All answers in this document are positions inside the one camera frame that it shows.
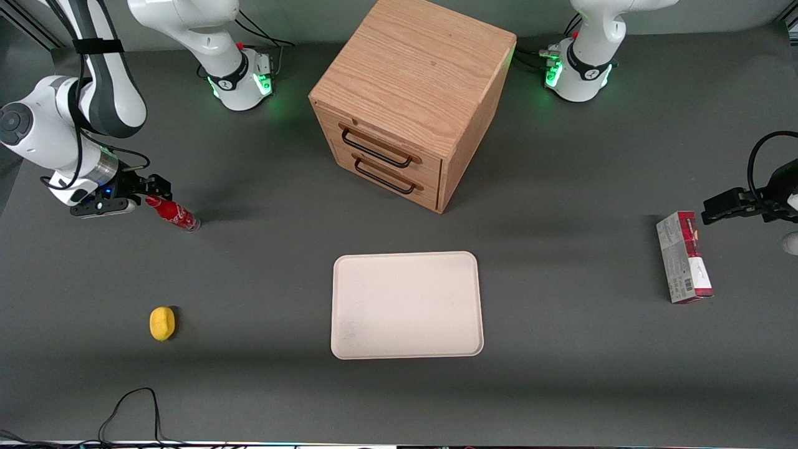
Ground black base cables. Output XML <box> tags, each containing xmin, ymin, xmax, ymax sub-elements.
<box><xmin>514</xmin><ymin>11</ymin><xmax>584</xmax><ymax>73</ymax></box>
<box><xmin>236</xmin><ymin>9</ymin><xmax>295</xmax><ymax>79</ymax></box>

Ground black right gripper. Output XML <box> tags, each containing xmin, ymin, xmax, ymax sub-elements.
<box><xmin>92</xmin><ymin>166</ymin><xmax>173</xmax><ymax>205</ymax></box>

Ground red coke bottle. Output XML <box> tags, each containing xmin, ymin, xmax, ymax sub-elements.
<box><xmin>145</xmin><ymin>194</ymin><xmax>201</xmax><ymax>233</ymax></box>

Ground long black drawer handle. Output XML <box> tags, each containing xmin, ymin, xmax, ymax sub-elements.
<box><xmin>339</xmin><ymin>123</ymin><xmax>423</xmax><ymax>169</ymax></box>

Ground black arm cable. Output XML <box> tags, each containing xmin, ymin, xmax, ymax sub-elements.
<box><xmin>40</xmin><ymin>0</ymin><xmax>151</xmax><ymax>190</ymax></box>
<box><xmin>747</xmin><ymin>130</ymin><xmax>798</xmax><ymax>206</ymax></box>

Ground black looped table cable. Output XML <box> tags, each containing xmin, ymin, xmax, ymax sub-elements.
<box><xmin>0</xmin><ymin>387</ymin><xmax>206</xmax><ymax>449</ymax></box>

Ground wooden drawer cabinet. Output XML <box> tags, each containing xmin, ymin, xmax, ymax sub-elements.
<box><xmin>309</xmin><ymin>0</ymin><xmax>517</xmax><ymax>215</ymax></box>

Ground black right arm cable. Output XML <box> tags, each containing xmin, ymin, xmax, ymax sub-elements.
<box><xmin>40</xmin><ymin>0</ymin><xmax>151</xmax><ymax>190</ymax></box>

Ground grey metal frame rail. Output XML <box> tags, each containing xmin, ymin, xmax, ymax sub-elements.
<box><xmin>0</xmin><ymin>0</ymin><xmax>64</xmax><ymax>52</ymax></box>

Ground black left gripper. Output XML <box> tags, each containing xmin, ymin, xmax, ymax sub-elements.
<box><xmin>701</xmin><ymin>187</ymin><xmax>781</xmax><ymax>226</ymax></box>

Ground yellow lemon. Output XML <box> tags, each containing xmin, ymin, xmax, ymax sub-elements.
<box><xmin>149</xmin><ymin>306</ymin><xmax>176</xmax><ymax>342</ymax></box>

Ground black left base cables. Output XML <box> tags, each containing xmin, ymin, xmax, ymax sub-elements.
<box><xmin>514</xmin><ymin>11</ymin><xmax>584</xmax><ymax>73</ymax></box>

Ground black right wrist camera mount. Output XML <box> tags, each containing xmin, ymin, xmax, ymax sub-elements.
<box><xmin>69</xmin><ymin>196</ymin><xmax>137</xmax><ymax>218</ymax></box>

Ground cream rectangular tray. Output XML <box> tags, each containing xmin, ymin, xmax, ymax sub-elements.
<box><xmin>330</xmin><ymin>251</ymin><xmax>485</xmax><ymax>360</ymax></box>

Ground black right base cables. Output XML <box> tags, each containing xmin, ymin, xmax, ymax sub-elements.
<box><xmin>236</xmin><ymin>9</ymin><xmax>295</xmax><ymax>79</ymax></box>

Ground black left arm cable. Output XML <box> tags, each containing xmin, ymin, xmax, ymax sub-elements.
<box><xmin>747</xmin><ymin>130</ymin><xmax>798</xmax><ymax>206</ymax></box>

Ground grey and red carton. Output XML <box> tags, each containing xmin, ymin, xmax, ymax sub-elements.
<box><xmin>655</xmin><ymin>211</ymin><xmax>714</xmax><ymax>304</ymax></box>

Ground short black drawer handle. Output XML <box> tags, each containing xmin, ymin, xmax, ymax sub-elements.
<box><xmin>352</xmin><ymin>153</ymin><xmax>425</xmax><ymax>195</ymax></box>

